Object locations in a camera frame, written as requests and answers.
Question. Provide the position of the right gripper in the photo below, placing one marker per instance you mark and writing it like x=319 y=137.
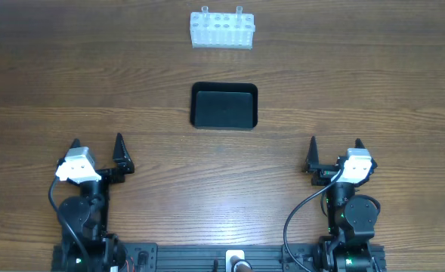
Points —
x=326 y=174

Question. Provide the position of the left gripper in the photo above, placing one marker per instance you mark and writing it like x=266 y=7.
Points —
x=110 y=177

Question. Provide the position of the black tray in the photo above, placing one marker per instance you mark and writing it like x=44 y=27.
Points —
x=224 y=109

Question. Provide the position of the white test tube rack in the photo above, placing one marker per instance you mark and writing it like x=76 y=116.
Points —
x=222 y=38

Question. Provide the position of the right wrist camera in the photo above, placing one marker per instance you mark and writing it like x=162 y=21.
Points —
x=356 y=166

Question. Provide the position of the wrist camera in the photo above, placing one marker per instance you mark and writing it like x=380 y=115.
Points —
x=78 y=166
x=356 y=166

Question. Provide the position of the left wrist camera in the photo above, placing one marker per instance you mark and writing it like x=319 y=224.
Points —
x=78 y=166

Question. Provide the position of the mounting rail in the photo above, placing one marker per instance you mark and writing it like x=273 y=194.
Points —
x=192 y=258

